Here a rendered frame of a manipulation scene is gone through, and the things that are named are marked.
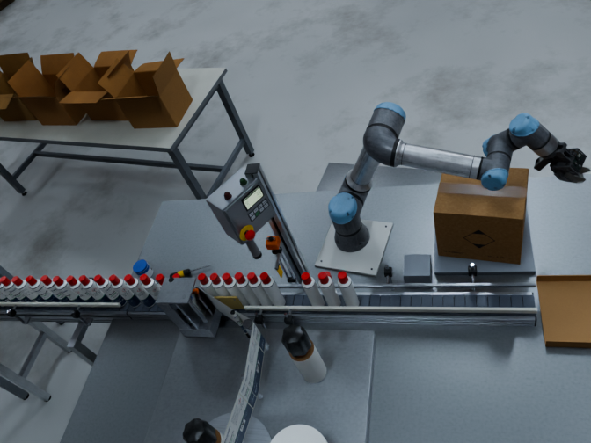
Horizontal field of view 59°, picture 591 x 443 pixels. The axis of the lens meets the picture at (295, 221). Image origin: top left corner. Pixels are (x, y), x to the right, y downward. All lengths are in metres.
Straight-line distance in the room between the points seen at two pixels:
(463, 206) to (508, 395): 0.64
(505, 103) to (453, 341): 2.46
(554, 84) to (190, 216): 2.78
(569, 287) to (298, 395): 1.03
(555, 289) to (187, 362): 1.40
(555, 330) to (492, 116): 2.27
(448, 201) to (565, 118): 2.13
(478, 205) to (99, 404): 1.65
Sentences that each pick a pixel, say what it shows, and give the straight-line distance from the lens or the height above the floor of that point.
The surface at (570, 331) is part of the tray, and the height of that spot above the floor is 0.83.
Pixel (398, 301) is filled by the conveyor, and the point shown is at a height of 0.88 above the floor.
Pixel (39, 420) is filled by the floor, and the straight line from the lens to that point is 3.66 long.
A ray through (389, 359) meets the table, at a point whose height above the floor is 0.83.
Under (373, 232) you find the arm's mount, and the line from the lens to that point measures 2.26.
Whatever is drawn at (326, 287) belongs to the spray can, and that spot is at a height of 1.04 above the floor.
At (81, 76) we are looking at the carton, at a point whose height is 1.04.
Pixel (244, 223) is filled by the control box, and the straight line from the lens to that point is 1.75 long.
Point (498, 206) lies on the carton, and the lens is 1.94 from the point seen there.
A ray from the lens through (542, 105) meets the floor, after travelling 4.08.
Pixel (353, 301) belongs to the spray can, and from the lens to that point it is 1.97.
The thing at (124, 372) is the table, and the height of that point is 0.83.
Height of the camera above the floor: 2.59
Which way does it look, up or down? 47 degrees down
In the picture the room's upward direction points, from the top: 23 degrees counter-clockwise
